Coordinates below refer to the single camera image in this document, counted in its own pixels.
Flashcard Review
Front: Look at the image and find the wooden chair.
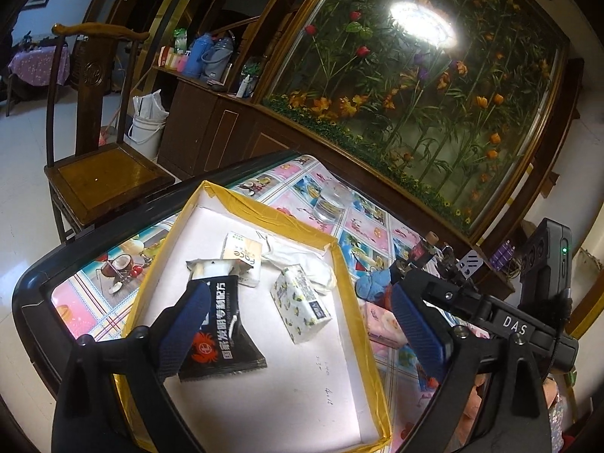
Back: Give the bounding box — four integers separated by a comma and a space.
44, 23, 174, 243

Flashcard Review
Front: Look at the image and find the pink tissue pack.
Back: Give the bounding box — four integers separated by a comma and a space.
359, 302, 407, 349

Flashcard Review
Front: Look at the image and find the purple marker card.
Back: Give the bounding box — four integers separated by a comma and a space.
457, 250, 484, 279

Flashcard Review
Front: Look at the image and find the blue thermos jug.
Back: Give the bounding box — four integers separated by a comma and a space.
182, 33, 214, 79

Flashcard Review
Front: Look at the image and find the white cloth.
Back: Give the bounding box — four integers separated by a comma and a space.
262, 236, 337, 296

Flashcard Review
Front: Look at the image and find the black snack packet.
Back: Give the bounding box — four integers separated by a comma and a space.
178, 259, 267, 381

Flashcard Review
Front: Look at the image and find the blue cloth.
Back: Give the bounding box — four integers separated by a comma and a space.
355, 269, 391, 306

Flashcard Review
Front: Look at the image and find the yellow cardboard box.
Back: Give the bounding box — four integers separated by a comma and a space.
126, 182, 392, 452

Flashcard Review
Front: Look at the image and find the small white face packet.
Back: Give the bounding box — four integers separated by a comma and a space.
222, 232, 262, 287

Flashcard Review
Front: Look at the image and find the black cylinder with cork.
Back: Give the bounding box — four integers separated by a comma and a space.
408, 231, 439, 269

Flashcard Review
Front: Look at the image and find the clear plastic cup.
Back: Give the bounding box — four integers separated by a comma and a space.
313, 181, 352, 223

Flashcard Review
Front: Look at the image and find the white plastic bucket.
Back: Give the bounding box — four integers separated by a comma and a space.
126, 90, 169, 160

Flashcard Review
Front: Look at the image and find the white printed tissue pack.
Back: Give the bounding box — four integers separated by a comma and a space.
269, 265, 332, 345

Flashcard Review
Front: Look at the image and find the flower mural glass panel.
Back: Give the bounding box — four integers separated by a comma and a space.
262, 0, 568, 239

